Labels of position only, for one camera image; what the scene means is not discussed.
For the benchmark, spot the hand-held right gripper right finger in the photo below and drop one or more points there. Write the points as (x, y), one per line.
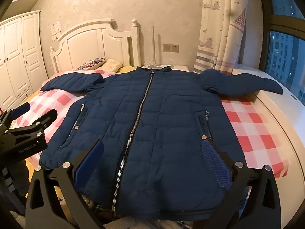
(215, 164)

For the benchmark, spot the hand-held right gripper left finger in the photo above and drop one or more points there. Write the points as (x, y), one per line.
(89, 162)

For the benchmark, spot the wall paper notes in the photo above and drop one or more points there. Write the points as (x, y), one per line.
(56, 30)

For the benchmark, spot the navy quilted jacket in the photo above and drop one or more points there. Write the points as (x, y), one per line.
(147, 128)

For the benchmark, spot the white wooden headboard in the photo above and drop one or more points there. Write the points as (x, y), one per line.
(95, 40)

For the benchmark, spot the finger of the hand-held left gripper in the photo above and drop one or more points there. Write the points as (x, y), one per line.
(20, 110)
(45, 119)

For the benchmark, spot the white window bench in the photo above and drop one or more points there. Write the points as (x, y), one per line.
(286, 114)

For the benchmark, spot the printed curtain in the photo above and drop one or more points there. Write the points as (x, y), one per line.
(221, 28)

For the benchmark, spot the yellow pillow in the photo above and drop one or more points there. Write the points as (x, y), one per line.
(113, 64)

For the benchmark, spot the dark framed window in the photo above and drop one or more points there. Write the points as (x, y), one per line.
(286, 52)

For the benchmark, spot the white thin pole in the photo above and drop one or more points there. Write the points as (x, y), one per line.
(154, 45)

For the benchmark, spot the red checkered bed sheet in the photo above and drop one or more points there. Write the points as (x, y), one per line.
(247, 124)

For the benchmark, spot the wall socket panel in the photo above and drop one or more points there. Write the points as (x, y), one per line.
(171, 48)

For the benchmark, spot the white wardrobe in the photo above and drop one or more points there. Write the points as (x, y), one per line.
(16, 57)

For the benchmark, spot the white nightstand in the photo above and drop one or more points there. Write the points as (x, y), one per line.
(181, 68)

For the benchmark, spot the patterned round pillow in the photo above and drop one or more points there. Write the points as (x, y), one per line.
(91, 64)

